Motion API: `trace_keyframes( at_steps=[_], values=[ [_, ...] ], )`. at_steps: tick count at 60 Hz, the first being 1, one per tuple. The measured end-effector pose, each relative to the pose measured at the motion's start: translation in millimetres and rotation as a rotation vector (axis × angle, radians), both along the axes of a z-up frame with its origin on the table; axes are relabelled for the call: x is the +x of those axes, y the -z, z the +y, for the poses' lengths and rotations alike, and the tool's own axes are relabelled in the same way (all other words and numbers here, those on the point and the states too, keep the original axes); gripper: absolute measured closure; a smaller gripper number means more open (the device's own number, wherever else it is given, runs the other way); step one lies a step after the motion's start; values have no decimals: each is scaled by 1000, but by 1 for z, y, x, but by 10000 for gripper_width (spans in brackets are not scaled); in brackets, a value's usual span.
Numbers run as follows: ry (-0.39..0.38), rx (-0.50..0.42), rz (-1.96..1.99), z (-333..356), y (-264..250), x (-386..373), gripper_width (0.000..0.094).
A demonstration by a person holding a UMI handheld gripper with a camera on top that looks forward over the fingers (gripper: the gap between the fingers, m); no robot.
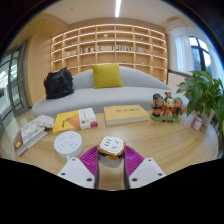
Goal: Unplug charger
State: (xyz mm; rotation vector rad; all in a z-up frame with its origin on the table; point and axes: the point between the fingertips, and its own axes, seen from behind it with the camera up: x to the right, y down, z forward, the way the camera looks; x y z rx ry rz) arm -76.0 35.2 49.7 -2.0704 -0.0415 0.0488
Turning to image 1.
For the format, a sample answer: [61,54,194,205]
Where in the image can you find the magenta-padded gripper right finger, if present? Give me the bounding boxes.
[123,145,167,190]

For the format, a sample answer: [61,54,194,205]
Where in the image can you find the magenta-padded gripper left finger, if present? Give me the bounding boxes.
[56,145,100,190]

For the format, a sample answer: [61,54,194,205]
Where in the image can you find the white charger with gold rim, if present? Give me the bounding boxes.
[96,135,127,169]

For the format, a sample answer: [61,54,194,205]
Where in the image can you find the round white power strip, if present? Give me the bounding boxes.
[53,130,85,160]

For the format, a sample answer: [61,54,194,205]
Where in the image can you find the yellow and orange book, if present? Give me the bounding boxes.
[51,107,99,135]

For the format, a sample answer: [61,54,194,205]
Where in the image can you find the white pouch with orange dots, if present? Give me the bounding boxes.
[33,114,56,130]

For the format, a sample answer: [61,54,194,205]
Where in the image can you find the thick yellow book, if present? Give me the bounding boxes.
[102,104,151,127]

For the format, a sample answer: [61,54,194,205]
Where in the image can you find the grey and red book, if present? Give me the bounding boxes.
[12,118,49,157]

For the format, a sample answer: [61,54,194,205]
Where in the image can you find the colourful figurine group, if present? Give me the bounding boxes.
[149,91,187,124]

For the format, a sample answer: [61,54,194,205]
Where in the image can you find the small white and red card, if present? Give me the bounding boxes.
[190,113,204,132]

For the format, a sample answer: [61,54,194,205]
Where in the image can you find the grey curved sofa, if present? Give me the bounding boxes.
[31,65,190,119]

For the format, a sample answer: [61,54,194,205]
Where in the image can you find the black bag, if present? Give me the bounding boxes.
[43,67,75,101]

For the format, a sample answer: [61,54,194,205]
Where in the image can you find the white radiator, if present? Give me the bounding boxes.
[167,69,192,93]

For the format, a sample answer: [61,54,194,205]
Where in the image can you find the green potted plant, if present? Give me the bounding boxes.
[176,69,224,135]

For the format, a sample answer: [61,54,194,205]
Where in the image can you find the yellow cushion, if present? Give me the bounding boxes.
[91,63,124,90]

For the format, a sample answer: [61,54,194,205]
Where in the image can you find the white sheer curtain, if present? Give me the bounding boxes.
[172,34,195,73]

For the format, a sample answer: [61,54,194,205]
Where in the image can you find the long ceiling light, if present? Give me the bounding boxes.
[114,0,123,19]

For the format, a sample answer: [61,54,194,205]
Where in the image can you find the glass door with dark frame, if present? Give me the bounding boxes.
[0,41,30,129]

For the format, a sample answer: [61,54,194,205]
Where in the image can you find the window with dark frame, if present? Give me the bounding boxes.
[187,35,215,77]

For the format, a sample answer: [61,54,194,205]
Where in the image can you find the wooden wall shelf unit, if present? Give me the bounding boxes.
[49,23,169,84]

